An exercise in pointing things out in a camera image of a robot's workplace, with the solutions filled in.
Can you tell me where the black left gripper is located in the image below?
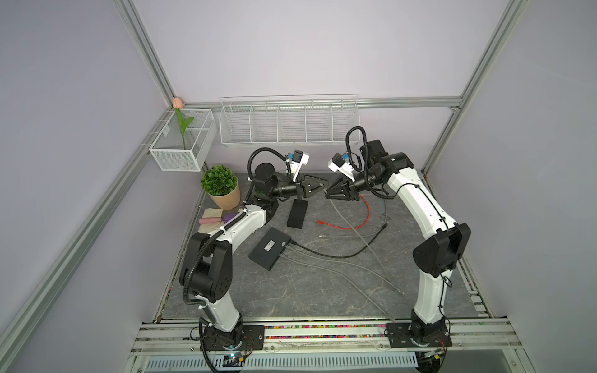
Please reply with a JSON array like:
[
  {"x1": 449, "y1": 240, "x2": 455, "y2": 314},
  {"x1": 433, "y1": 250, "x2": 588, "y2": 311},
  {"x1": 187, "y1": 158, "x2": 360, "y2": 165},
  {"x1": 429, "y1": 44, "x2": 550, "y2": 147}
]
[{"x1": 271, "y1": 173, "x2": 328, "y2": 204}]

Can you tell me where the black ribbed network switch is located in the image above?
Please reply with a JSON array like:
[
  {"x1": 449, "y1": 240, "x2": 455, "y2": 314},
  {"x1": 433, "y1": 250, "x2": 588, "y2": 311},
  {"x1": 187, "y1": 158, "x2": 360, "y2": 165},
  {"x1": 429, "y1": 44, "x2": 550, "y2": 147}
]
[{"x1": 287, "y1": 199, "x2": 309, "y2": 229}]

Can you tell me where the black cable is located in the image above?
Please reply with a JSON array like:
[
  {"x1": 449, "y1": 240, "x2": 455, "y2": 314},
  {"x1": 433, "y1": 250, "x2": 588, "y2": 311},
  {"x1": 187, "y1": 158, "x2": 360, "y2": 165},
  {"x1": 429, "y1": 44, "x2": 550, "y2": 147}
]
[{"x1": 288, "y1": 222, "x2": 389, "y2": 260}]

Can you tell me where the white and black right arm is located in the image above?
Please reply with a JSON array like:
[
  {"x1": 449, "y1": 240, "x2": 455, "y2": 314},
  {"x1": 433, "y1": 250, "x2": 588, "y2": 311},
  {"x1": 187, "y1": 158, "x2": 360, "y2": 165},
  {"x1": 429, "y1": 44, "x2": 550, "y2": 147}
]
[{"x1": 325, "y1": 126, "x2": 471, "y2": 348}]

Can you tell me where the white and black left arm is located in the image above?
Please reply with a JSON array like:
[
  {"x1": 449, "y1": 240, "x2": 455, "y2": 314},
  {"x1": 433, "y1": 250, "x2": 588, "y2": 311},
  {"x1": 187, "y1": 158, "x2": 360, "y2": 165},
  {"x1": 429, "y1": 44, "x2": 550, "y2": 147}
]
[{"x1": 179, "y1": 147, "x2": 329, "y2": 350}]

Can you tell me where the green plant in beige pot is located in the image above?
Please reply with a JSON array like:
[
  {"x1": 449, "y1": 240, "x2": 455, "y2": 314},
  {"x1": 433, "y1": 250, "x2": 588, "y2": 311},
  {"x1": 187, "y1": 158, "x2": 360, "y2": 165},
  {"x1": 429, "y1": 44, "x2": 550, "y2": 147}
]
[{"x1": 201, "y1": 165, "x2": 240, "y2": 210}]

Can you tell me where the pink tulip artificial flower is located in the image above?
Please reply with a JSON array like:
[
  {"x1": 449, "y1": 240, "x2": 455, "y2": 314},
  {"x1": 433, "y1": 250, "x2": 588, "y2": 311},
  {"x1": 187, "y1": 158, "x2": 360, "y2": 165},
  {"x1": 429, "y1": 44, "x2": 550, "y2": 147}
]
[{"x1": 172, "y1": 97, "x2": 194, "y2": 149}]

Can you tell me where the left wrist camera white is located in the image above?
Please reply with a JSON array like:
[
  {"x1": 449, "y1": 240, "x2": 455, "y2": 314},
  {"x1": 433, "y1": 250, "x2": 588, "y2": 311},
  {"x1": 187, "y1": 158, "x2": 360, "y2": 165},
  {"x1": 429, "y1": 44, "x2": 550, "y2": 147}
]
[{"x1": 286, "y1": 149, "x2": 309, "y2": 183}]

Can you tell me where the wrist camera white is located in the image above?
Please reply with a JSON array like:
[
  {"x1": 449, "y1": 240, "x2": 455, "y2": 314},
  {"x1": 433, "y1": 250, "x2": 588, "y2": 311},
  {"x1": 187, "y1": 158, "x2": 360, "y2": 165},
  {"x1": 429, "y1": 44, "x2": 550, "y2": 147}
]
[
  {"x1": 327, "y1": 153, "x2": 355, "y2": 182},
  {"x1": 286, "y1": 149, "x2": 309, "y2": 183}
]

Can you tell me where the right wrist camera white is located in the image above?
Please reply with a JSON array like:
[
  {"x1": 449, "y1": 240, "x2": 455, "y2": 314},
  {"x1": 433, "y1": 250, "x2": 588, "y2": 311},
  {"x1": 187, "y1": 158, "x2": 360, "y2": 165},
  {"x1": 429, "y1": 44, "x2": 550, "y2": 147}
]
[{"x1": 327, "y1": 153, "x2": 355, "y2": 182}]

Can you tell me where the red ethernet cable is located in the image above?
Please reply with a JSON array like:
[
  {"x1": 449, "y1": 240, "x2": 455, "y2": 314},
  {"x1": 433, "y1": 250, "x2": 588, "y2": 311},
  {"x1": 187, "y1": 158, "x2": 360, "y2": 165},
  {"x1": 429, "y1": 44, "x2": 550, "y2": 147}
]
[{"x1": 315, "y1": 194, "x2": 372, "y2": 231}]

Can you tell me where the white wire shelf wide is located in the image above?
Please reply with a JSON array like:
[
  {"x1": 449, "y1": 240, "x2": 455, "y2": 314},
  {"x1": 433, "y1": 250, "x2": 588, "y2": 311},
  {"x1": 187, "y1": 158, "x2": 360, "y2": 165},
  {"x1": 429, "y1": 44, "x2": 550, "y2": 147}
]
[{"x1": 219, "y1": 95, "x2": 360, "y2": 147}]

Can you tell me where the purple trowel with pink handle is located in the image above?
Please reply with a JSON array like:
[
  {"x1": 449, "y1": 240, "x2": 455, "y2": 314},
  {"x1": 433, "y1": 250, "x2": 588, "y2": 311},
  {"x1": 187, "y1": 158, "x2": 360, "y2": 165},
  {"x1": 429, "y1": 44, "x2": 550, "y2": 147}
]
[{"x1": 199, "y1": 213, "x2": 236, "y2": 225}]

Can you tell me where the white wire basket small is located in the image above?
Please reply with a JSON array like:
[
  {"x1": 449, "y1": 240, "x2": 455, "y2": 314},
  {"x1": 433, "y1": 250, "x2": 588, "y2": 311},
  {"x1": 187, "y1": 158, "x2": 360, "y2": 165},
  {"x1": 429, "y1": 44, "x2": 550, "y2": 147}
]
[{"x1": 149, "y1": 109, "x2": 218, "y2": 172}]

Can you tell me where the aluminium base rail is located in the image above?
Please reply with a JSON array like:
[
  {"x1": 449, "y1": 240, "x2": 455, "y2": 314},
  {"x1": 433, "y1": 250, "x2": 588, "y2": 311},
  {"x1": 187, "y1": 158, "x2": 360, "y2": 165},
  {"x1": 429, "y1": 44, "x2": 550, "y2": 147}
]
[{"x1": 124, "y1": 318, "x2": 535, "y2": 372}]

